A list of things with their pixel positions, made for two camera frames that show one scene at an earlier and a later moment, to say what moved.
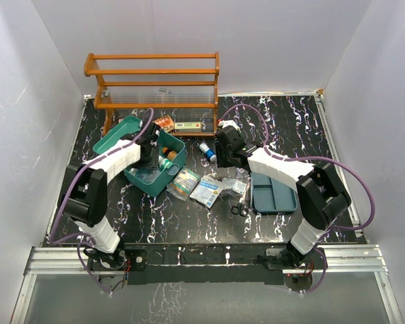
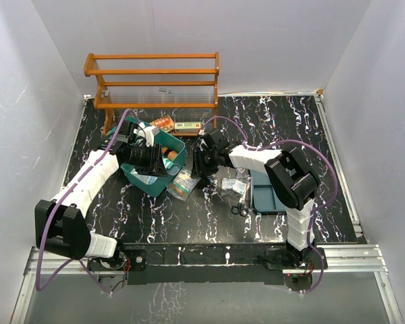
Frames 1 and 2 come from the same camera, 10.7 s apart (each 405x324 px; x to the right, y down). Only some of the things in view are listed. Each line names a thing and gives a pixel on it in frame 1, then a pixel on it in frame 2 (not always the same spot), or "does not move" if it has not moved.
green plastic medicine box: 171,160 does not move
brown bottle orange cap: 171,154 does not move
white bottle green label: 164,163 does not move
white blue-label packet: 207,190 → 148,180
